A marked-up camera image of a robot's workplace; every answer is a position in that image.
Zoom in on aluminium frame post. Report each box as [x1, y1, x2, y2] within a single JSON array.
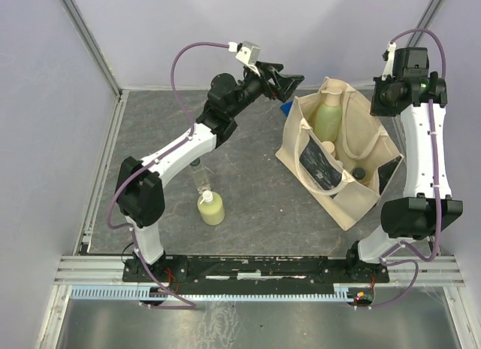
[[59, 0, 123, 96], [382, 0, 451, 93]]

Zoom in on light blue cable duct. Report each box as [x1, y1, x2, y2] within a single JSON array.
[[71, 280, 360, 302]]

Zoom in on clear square bottle back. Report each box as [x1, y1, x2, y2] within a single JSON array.
[[351, 167, 367, 181]]

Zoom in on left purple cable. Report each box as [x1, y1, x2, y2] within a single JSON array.
[[107, 42, 198, 309]]

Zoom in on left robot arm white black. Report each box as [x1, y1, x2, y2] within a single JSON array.
[[113, 62, 304, 281]]

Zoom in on aluminium front rail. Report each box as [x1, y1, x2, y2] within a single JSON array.
[[55, 256, 465, 287]]

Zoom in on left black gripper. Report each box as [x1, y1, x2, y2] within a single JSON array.
[[228, 61, 305, 119]]

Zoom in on small circuit board red led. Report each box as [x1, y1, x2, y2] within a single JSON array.
[[353, 290, 374, 305]]

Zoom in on beige canvas tote bag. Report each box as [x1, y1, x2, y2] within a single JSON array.
[[276, 77, 404, 230]]

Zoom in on blue cloth behind bag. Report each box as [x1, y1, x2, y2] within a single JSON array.
[[280, 101, 293, 116]]

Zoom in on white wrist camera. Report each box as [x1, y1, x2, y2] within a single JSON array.
[[381, 42, 397, 80], [228, 41, 261, 76]]

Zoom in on right aluminium frame post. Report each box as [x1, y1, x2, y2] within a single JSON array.
[[382, 0, 451, 93]]

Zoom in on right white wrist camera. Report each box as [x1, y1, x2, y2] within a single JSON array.
[[381, 42, 397, 80]]

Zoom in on clear square bottle dark cap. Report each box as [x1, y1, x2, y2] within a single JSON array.
[[189, 158, 211, 195]]

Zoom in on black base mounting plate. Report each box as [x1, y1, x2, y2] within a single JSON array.
[[122, 253, 390, 294]]

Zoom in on beige jar wide lid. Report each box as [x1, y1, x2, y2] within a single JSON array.
[[322, 141, 335, 156]]

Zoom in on yellow green pump bottle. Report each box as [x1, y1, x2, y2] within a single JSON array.
[[197, 190, 225, 226]]

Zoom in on left aluminium frame post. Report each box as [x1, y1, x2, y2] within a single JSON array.
[[59, 0, 123, 96]]

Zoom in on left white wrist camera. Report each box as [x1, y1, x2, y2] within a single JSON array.
[[228, 41, 261, 76]]

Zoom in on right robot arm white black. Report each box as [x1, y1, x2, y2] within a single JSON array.
[[343, 43, 463, 282]]

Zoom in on green bottle beige flip cap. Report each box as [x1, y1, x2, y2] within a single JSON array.
[[313, 87, 343, 142]]

